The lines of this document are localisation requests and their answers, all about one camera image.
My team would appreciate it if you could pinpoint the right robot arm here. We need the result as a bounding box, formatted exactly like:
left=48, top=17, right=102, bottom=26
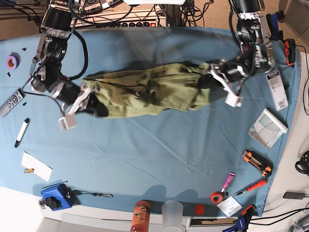
left=30, top=32, right=224, bottom=129

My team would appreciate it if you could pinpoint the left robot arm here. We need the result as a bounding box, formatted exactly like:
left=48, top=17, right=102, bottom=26
left=208, top=0, right=275, bottom=107

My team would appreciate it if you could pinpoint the white leaf pattern notebook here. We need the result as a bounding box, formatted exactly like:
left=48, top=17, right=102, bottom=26
left=248, top=108, right=288, bottom=150

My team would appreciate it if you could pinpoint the blue table cloth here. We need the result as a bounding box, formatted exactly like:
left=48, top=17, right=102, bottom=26
left=0, top=27, right=301, bottom=212

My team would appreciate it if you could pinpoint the black power strip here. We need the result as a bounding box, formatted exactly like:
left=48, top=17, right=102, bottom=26
left=108, top=21, right=165, bottom=28

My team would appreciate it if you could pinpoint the white black marker pen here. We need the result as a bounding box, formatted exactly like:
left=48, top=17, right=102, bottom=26
left=14, top=118, right=30, bottom=148

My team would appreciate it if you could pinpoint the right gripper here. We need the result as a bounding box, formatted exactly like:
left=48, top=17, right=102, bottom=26
left=51, top=81, right=109, bottom=130

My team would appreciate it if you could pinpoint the translucent plastic cup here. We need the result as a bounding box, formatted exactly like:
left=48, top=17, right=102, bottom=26
left=161, top=201, right=183, bottom=232

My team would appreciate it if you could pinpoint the orange black tool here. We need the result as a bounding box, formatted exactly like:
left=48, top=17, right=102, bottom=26
left=284, top=39, right=296, bottom=66

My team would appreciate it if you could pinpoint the white square card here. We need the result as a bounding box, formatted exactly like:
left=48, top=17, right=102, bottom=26
left=217, top=196, right=242, bottom=217

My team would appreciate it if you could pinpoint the red tape roll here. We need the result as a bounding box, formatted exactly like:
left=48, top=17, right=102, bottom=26
left=210, top=192, right=225, bottom=204

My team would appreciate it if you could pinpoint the small yellow battery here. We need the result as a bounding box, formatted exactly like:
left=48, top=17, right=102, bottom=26
left=24, top=169, right=34, bottom=173

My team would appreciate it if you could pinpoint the white paper card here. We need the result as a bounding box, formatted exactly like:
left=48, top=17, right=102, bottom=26
left=21, top=152, right=53, bottom=182

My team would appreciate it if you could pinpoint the blue box with knob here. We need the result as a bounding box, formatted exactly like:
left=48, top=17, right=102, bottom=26
left=41, top=184, right=74, bottom=211

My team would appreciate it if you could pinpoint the black lanyard with carabiner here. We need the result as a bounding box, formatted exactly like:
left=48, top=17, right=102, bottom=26
left=71, top=189, right=113, bottom=199

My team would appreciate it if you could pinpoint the orange drink bottle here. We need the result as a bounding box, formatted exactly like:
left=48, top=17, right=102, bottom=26
left=130, top=200, right=151, bottom=232

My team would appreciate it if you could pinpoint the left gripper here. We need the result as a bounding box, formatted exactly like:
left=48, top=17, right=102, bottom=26
left=197, top=58, right=249, bottom=107

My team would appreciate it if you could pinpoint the purple tape roll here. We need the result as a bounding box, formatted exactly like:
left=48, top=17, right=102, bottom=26
left=6, top=52, right=20, bottom=70

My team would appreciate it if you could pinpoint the olive green t-shirt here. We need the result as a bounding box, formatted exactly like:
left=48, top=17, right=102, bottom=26
left=82, top=63, right=211, bottom=118

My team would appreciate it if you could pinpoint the orange black utility knife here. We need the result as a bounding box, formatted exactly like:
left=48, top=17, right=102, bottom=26
left=242, top=150, right=273, bottom=178

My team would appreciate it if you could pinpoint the orange screwdriver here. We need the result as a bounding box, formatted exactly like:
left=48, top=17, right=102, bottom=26
left=234, top=179, right=267, bottom=196

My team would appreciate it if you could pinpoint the clear packaged barcode box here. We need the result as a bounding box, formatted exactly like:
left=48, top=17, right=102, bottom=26
left=266, top=70, right=288, bottom=111

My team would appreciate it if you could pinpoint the black zip tie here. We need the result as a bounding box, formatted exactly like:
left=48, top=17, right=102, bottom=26
left=42, top=181, right=68, bottom=189

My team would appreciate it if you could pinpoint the grey remote control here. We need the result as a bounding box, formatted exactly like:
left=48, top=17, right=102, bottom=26
left=0, top=88, right=25, bottom=118

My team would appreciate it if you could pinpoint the blue orange clamp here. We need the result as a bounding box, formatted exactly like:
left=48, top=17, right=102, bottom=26
left=223, top=205, right=255, bottom=232

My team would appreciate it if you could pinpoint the pink glue tube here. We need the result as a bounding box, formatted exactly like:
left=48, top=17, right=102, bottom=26
left=221, top=172, right=236, bottom=193

